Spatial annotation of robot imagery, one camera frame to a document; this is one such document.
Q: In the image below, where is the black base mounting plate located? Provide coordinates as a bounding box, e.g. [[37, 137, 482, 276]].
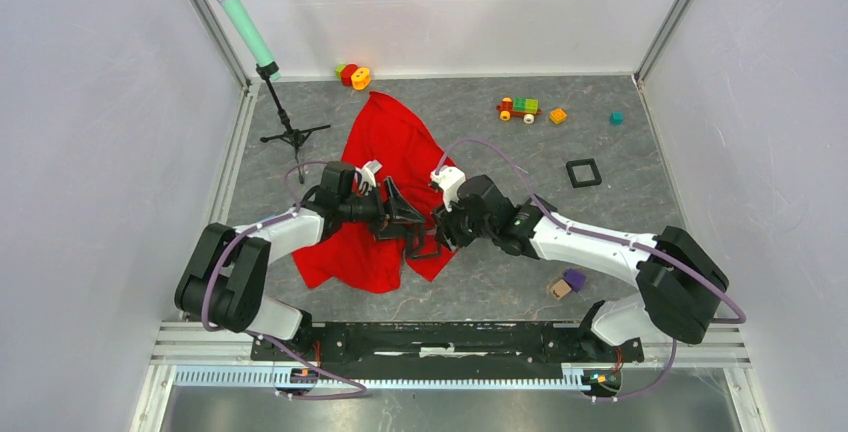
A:
[[286, 321, 644, 379]]

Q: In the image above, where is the black square frame box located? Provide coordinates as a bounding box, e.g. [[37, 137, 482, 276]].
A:
[[404, 224, 442, 261]]

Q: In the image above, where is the colourful toy train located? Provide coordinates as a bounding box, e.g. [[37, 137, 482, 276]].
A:
[[496, 97, 541, 124]]

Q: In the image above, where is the red garment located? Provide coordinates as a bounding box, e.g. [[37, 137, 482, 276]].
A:
[[293, 92, 453, 294]]

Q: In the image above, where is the purple lego brick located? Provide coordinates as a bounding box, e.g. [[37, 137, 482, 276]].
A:
[[562, 268, 587, 293]]

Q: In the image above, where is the orange lego brick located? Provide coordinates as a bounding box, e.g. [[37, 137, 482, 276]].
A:
[[548, 108, 568, 125]]

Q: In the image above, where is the slotted cable duct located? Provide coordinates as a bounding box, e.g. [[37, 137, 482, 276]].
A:
[[174, 365, 590, 392]]

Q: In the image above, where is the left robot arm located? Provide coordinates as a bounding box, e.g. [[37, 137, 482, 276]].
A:
[[174, 161, 426, 360]]

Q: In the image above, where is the green toy block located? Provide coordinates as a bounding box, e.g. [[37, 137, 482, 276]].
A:
[[335, 63, 347, 80]]

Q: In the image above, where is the teal small cube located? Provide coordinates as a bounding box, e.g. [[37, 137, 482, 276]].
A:
[[609, 111, 624, 126]]

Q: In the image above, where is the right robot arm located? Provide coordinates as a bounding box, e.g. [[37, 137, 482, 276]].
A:
[[430, 166, 729, 360]]

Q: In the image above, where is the wooden letter cube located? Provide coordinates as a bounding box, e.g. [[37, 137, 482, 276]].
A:
[[548, 279, 572, 300]]

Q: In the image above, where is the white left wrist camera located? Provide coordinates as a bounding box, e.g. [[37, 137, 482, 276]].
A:
[[357, 160, 382, 195]]

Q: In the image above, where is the mint green microphone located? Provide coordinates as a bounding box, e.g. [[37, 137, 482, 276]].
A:
[[216, 0, 280, 80]]

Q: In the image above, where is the orange toy block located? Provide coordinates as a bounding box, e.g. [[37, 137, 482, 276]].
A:
[[351, 67, 372, 91]]

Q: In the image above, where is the black tripod stand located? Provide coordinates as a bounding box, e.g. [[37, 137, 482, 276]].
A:
[[256, 61, 331, 184]]

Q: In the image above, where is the red toy block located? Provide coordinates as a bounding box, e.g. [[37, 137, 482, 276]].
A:
[[340, 63, 359, 87]]

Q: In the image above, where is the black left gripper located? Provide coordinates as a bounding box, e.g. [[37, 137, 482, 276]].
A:
[[339, 177, 424, 243]]

